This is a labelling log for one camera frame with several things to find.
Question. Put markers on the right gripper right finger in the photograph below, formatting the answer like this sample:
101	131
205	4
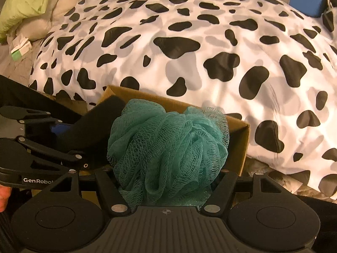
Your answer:
219	201

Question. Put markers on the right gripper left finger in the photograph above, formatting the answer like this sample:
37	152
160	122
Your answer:
109	197

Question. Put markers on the teal mesh bath loofah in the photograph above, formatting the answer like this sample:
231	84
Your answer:
168	150

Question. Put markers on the cow print blanket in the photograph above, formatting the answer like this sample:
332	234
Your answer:
261	61

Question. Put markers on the cream quilted blanket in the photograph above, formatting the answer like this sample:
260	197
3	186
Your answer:
32	19

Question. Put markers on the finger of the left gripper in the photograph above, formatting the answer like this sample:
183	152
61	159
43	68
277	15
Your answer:
72	160
28	116

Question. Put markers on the brown cardboard box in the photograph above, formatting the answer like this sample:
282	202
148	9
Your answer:
237	139

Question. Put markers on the person left hand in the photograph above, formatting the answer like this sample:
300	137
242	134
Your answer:
5	193

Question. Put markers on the black pouch with cord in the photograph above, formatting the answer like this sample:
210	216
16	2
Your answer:
89	136

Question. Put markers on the small white green box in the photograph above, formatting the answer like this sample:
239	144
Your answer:
19	47

